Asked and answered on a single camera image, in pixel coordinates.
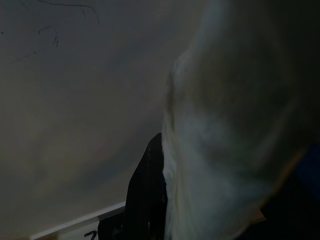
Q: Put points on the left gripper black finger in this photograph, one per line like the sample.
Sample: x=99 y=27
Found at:
x=147 y=187

